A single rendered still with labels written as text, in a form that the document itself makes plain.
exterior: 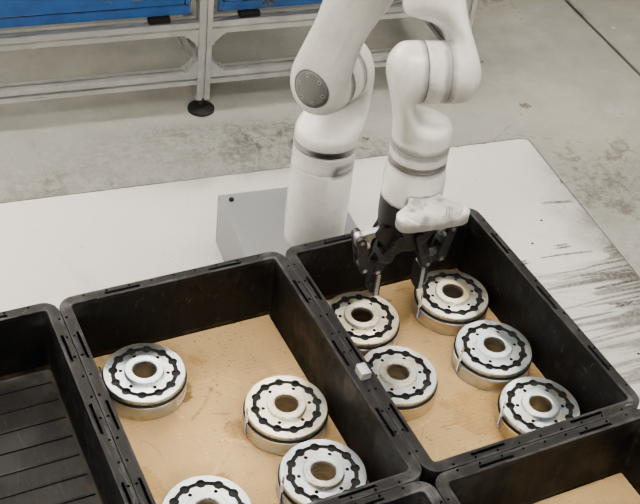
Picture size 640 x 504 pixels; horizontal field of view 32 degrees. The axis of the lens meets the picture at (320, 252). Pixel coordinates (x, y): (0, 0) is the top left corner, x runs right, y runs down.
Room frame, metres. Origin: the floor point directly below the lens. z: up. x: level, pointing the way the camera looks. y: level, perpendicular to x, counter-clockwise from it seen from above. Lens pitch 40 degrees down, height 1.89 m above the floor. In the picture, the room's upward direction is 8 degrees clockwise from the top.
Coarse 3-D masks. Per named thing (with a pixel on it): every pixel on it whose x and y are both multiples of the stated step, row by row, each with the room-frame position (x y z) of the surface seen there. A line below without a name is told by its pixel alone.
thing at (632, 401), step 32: (480, 224) 1.25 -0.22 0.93; (288, 256) 1.13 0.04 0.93; (512, 256) 1.19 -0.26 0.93; (544, 288) 1.13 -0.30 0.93; (352, 352) 0.97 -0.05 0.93; (576, 416) 0.91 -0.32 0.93; (608, 416) 0.92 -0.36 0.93; (416, 448) 0.83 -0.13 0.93; (480, 448) 0.84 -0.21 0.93; (512, 448) 0.85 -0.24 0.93
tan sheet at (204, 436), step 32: (256, 320) 1.10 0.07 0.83; (192, 352) 1.03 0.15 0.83; (224, 352) 1.03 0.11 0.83; (256, 352) 1.04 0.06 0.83; (288, 352) 1.05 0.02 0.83; (192, 384) 0.97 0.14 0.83; (224, 384) 0.98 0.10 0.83; (192, 416) 0.92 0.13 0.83; (224, 416) 0.93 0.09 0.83; (160, 448) 0.86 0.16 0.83; (192, 448) 0.87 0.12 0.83; (224, 448) 0.88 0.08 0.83; (256, 448) 0.88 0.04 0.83; (160, 480) 0.82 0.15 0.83; (256, 480) 0.84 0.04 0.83
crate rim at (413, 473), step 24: (216, 264) 1.09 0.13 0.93; (240, 264) 1.10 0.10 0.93; (288, 264) 1.11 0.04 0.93; (120, 288) 1.02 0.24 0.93; (144, 288) 1.03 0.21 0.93; (72, 312) 0.97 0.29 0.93; (312, 312) 1.03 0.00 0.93; (72, 336) 0.93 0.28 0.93; (336, 336) 0.99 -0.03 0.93; (96, 384) 0.86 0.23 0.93; (360, 384) 0.92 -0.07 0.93; (120, 432) 0.80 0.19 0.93; (384, 432) 0.85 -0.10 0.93; (120, 456) 0.77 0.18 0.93; (408, 456) 0.82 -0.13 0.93; (144, 480) 0.74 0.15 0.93; (384, 480) 0.78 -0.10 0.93; (408, 480) 0.78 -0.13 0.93
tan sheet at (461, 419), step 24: (384, 288) 1.20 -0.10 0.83; (408, 288) 1.21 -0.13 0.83; (408, 312) 1.16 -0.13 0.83; (408, 336) 1.11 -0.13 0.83; (432, 336) 1.12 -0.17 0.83; (432, 360) 1.07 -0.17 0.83; (456, 384) 1.03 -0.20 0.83; (432, 408) 0.99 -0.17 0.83; (456, 408) 0.99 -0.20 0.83; (480, 408) 1.00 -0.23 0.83; (432, 432) 0.95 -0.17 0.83; (456, 432) 0.95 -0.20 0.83; (480, 432) 0.96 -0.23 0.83; (432, 456) 0.91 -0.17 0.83
